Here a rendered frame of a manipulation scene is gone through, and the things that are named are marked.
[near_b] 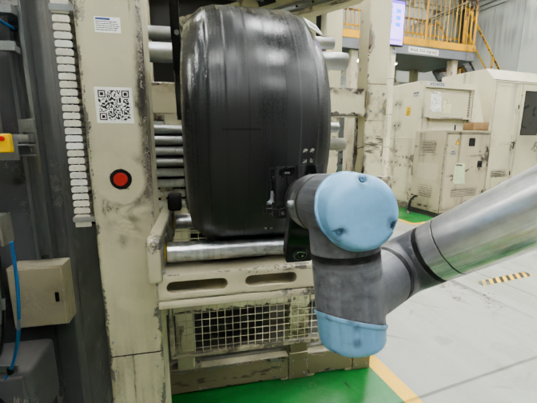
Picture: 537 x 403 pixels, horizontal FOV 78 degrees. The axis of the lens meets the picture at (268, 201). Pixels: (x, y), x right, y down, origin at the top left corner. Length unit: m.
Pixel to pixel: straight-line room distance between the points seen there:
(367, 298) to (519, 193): 0.18
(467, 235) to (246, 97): 0.40
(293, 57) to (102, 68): 0.40
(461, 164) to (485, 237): 5.09
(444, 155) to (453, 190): 0.56
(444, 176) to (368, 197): 4.98
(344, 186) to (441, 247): 0.16
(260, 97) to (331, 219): 0.36
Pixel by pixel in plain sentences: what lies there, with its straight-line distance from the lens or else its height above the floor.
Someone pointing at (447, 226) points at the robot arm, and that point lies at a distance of 0.42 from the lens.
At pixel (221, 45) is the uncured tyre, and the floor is 1.31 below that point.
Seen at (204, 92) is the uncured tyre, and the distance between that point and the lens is 0.61.
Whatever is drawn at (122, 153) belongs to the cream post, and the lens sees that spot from 0.81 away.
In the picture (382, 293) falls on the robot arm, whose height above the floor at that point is 0.99.
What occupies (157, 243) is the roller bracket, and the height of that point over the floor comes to 0.94.
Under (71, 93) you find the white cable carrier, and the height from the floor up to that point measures 1.24.
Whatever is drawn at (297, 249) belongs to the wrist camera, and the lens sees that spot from 0.53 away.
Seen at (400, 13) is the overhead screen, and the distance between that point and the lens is 5.18.
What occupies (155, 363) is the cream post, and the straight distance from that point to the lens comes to 0.98.
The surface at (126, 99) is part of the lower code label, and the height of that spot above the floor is 1.23.
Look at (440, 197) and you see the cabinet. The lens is 5.31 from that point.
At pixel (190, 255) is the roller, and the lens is 0.76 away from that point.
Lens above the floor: 1.15
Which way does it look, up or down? 11 degrees down
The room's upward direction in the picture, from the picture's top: straight up
